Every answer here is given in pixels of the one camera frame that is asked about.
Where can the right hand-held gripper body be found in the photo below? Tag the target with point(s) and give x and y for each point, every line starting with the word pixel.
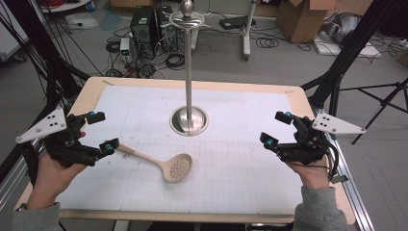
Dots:
pixel 304 150

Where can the grey bag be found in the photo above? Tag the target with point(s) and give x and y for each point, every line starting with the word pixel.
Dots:
pixel 341 27

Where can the white flat board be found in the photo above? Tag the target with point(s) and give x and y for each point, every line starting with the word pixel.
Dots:
pixel 346 48

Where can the beige slotted spoon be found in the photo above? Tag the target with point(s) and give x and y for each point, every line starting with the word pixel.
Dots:
pixel 178 168

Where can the person's grey sleeve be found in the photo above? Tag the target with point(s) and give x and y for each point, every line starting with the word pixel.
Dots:
pixel 38 219
pixel 320 211

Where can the white stand post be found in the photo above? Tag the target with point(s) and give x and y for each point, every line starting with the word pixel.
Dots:
pixel 247 35

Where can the aluminium table rail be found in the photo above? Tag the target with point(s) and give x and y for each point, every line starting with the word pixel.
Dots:
pixel 12 179
pixel 352 199

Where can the black computer tower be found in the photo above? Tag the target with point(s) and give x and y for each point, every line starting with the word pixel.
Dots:
pixel 168 32
pixel 142 32

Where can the cardboard box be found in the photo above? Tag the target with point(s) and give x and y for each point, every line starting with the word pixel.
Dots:
pixel 301 19

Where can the person's left hand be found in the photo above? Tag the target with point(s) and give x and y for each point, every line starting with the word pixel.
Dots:
pixel 53 179

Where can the black frame pole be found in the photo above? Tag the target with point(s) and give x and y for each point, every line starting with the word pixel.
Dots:
pixel 48 64
pixel 346 54

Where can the white round table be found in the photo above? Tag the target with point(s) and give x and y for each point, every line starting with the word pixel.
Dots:
pixel 64 5

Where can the grey metal clip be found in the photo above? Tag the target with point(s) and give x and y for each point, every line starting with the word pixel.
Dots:
pixel 339 179

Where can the person's left grey sleeve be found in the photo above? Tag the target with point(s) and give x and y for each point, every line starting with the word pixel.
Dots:
pixel 38 219

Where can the black tripod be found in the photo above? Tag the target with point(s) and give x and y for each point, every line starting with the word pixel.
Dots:
pixel 381 99

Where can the metal utensil stand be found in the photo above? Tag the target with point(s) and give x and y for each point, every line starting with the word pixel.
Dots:
pixel 188 80

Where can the person's right grey sleeve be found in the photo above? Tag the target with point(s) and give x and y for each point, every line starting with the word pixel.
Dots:
pixel 320 211

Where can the white grid mat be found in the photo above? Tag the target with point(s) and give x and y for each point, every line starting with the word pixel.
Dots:
pixel 224 173

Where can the person's right hand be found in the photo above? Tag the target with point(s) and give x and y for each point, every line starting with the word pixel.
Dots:
pixel 314 174

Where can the white cabinet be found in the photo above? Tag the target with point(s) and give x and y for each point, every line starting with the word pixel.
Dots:
pixel 11 35

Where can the small white power supply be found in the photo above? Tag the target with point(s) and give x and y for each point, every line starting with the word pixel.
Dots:
pixel 125 48

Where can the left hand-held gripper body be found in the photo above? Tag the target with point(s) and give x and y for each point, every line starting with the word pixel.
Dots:
pixel 65 150

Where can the flat black device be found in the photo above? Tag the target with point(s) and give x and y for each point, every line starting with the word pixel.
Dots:
pixel 235 22

